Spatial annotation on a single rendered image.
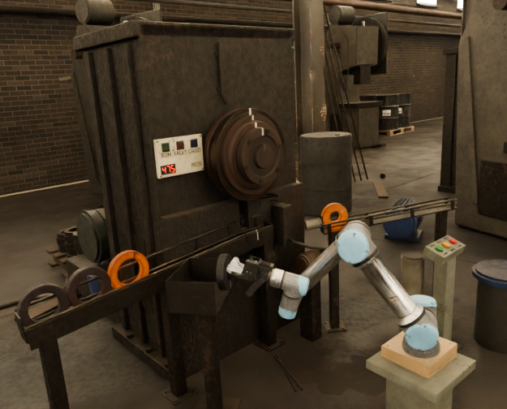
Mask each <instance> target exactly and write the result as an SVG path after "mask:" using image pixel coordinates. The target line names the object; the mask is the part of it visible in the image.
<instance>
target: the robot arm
mask: <svg viewBox="0 0 507 409"><path fill-rule="evenodd" d="M371 238H372V233H371V230H370V228H369V227H368V225H367V224H365V223H364V222H361V221H352V222H348V223H347V224H346V225H345V226H344V227H343V229H342V230H341V231H340V232H339V233H338V234H337V235H336V240H335V241H334V242H333V243H332V244H331V245H330V246H329V247H328V248H327V249H326V250H325V251H324V252H322V253H321V254H320V255H319V256H318V257H317V258H316V259H315V260H314V261H313V262H312V263H311V264H310V265H309V266H308V267H307V268H306V269H305V270H304V271H303V272H302V273H301V274H300V275H298V274H294V273H289V272H286V271H284V270H280V269H274V268H273V266H274V264H273V263H269V262H267V261H263V260H261V258H259V257H255V256H249V259H248V260H246V263H245V265H244V264H242V263H240V262H239V259H238V257H234V259H233V260H232V261H231V262H230V264H229V265H227V269H226V271H227V272H228V273H231V274H232V275H233V276H235V277H236V278H241V279H244V280H247V281H251V282H252V281H255V282H254V283H253V284H252V285H251V286H249V287H248V288H247V289H246V292H245V295H246V296H247V297H250V296H252V295H254V293H255V292H256V290H257V289H258V288H259V287H260V286H261V285H262V284H263V283H264V282H265V281H266V280H267V282H266V284H267V285H270V286H273V287H276V288H280V289H282V290H283V293H282V297H281V302H280V305H279V310H278V313H279V315H280V316H281V317H283V318H286V319H293V318H295V315H296V312H297V309H298V306H299V304H300V302H301V300H302V298H303V296H304V295H306V293H307V292H308V291H309V290H310V289H311V288H313V286H314V285H315V284H317V283H318V281H319V280H321V279H322V277H323V276H325V275H326V274H327V273H328V272H329V271H330V270H331V269H332V268H333V267H334V266H335V265H336V264H337V263H338V262H339V261H341V260H342V259H343V260H344V261H346V262H349V263H351V264H352V266H353V267H354V268H356V269H361V271H362V272H363V274H364V275H365V276H366V277H367V279H368V280H369V282H370V283H371V284H372V285H373V286H374V287H375V289H376V290H377V292H378V293H379V294H380V296H381V297H382V298H383V300H384V301H385V302H386V303H387V304H388V306H389V307H390V308H391V309H392V311H393V312H394V314H395V315H396V316H397V324H398V325H399V326H400V328H401V329H402V331H403V332H404V333H405V335H404V337H403V339H402V349H403V350H404V352H405V353H407V354H408V355H411V356H414V357H416V358H422V359H428V358H432V357H435V356H437V355H439V354H440V342H439V341H438V338H439V332H438V327H437V319H436V306H437V305H436V300H435V299H433V298H432V297H430V296H426V295H412V296H409V295H408V294H407V293H406V291H405V290H404V288H403V287H402V285H401V284H400V283H399V282H398V280H397V279H396V278H395V277H394V276H393V274H392V273H391V272H390V270H389V269H388V268H387V266H386V265H385V263H384V262H383V261H382V260H381V259H380V258H379V256H378V254H379V249H378V248H377V247H376V245H375V244H374V243H373V242H372V240H371ZM252 257H255V258H257V259H258V260H253V258H252Z"/></svg>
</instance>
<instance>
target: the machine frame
mask: <svg viewBox="0 0 507 409"><path fill-rule="evenodd" d="M294 40H295V33H294V29H293V28H270V27H254V26H238V25H222V24H192V23H175V22H160V21H144V20H131V21H127V22H125V23H122V24H117V25H114V26H111V27H108V28H103V29H101V30H97V31H95V32H90V33H87V34H84V35H81V36H78V37H74V38H73V44H74V50H75V51H82V53H83V59H84V70H85V76H86V82H87V88H88V99H89V105H90V110H91V116H92V128H93V134H94V140H95V145H96V151H97V162H98V168H99V174H100V180H101V191H102V197H103V204H104V210H105V220H106V226H107V233H108V239H109V245H110V255H111V260H113V259H114V258H115V257H116V256H117V255H118V254H119V253H120V252H124V251H127V250H133V251H137V252H139V253H141V254H143V255H144V256H149V255H152V254H153V253H156V252H159V251H161V250H164V249H166V248H169V247H172V246H174V245H176V244H178V243H181V242H184V241H186V240H189V239H192V238H194V237H196V236H198V235H202V234H204V233H206V232H209V231H211V230H214V229H217V228H218V227H221V226H224V225H226V224H229V223H231V222H235V221H237V220H239V222H238V223H235V224H233V225H231V231H232V235H234V234H237V233H238V232H242V231H245V230H249V229H251V228H254V227H256V218H255V217H254V218H251V216H254V215H257V214H260V213H261V216H259V226H261V225H264V222H269V223H272V205H274V204H276V203H280V202H282V203H285V204H289V205H292V213H293V236H294V241H297V242H300V243H305V240H304V211H303V184H302V183H297V182H296V167H295V142H294V92H293V67H292V41H294ZM217 42H221V52H222V55H221V63H222V75H223V87H224V88H225V90H224V95H225V97H226V100H227V102H228V103H227V104H225V103H224V101H223V100H222V98H221V91H220V90H217V88H220V80H219V68H218V56H217V54H214V52H217ZM238 108H257V109H261V110H264V111H266V112H267V113H269V114H270V115H271V116H272V117H273V118H274V119H275V120H276V122H277V124H278V125H279V127H280V128H281V133H282V135H283V139H284V143H285V160H284V165H283V168H282V171H281V175H280V177H279V179H278V181H277V182H276V184H275V185H274V187H273V188H272V189H271V190H270V192H268V193H269V194H279V195H280V196H276V197H270V198H265V199H257V200H250V201H245V200H239V199H234V198H231V197H228V196H226V195H224V194H223V193H222V192H220V191H219V190H218V189H217V187H216V186H215V185H214V183H213V182H212V181H211V179H210V178H209V177H208V175H207V173H206V170H205V168H204V170H200V171H196V172H191V173H186V174H179V175H175V176H170V177H166V178H162V179H158V178H157V168H156V160H155V153H154V145H153V140H159V139H165V138H171V137H177V136H189V135H195V134H201V136H202V146H203V147H204V141H205V138H206V135H207V134H208V131H209V130H210V128H211V127H212V125H213V124H214V123H215V122H216V121H217V120H219V119H220V118H221V117H222V116H223V115H225V114H226V113H228V112H230V111H231V110H234V109H238ZM270 200H279V201H270ZM240 213H242V214H243V216H244V219H245V223H244V227H242V228H240V215H239V214H240ZM272 224H273V223H272ZM272 250H273V264H274V266H273V268H274V269H280V270H284V271H286V272H289V273H294V274H298V275H299V273H298V272H297V270H296V269H295V267H294V258H295V257H296V256H297V255H298V254H300V253H302V252H305V247H301V246H299V245H296V244H292V245H290V246H287V247H285V248H284V247H281V246H278V245H276V244H274V243H273V242H272ZM254 282H255V281H252V282H251V281H247V280H244V279H241V278H236V277H235V276H234V284H233V286H232V287H231V289H230V291H229V293H228V295H227V296H226V299H225V301H224V303H223V304H222V306H221V308H220V310H219V312H218V314H217V315H216V323H217V342H218V352H219V360H221V359H224V358H225V357H227V356H228V355H231V354H233V353H235V352H236V351H239V350H240V349H242V348H244V347H246V346H248V345H250V344H252V343H253V342H255V341H257V340H259V339H261V338H262V329H261V314H260V288H258V289H257V290H256V292H255V293H254V295H252V296H250V297H247V296H246V295H245V292H246V289H247V288H248V287H249V286H251V285H252V284H253V283H254ZM118 313H119V319H120V323H119V324H116V325H113V326H112V327H111V328H112V334H113V336H114V337H115V338H116V339H117V340H119V341H120V343H122V344H123V345H124V346H125V347H127V348H128V349H129V350H130V351H132V352H133V353H134V354H136V355H137V356H138V357H139V358H141V359H142V360H143V361H144V362H145V363H146V364H147V365H149V366H150V367H151V368H153V369H154V370H155V371H156V372H158V373H159V374H160V375H161V376H163V377H164V378H165V379H166V380H167V381H168V382H170V376H169V369H168V362H167V354H166V348H165V334H164V326H163V320H162V312H161V299H160V292H158V293H156V294H155V295H151V296H149V297H148V298H146V299H142V300H141V301H139V302H137V303H135V304H132V305H130V306H128V307H126V308H124V309H121V310H119V311H118ZM179 318H180V326H181V335H182V342H183V357H184V365H185V373H186V378H188V377H190V376H191V375H193V374H195V373H197V372H199V371H201V370H203V361H202V352H201V344H200V327H199V318H198V315H197V314H185V313H179Z"/></svg>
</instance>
